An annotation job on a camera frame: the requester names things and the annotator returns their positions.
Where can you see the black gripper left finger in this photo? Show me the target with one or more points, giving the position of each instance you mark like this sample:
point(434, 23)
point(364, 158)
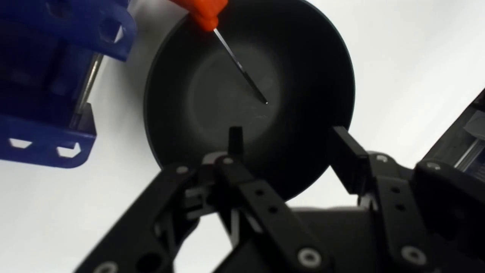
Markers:
point(252, 202)

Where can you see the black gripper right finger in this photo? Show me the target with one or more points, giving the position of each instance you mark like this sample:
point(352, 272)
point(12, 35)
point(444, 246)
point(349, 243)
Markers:
point(403, 202)

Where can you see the black bowl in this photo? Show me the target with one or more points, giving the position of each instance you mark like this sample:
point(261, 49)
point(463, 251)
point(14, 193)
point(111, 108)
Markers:
point(303, 92)

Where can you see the white paper table cover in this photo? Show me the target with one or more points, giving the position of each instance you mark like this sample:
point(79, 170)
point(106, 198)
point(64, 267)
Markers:
point(414, 61)

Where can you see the blue plastic rack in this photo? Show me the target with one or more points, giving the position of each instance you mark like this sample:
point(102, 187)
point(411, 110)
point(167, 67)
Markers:
point(46, 81)

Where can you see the aluminium rail frame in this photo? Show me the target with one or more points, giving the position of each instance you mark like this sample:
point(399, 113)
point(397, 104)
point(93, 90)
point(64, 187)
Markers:
point(467, 137)

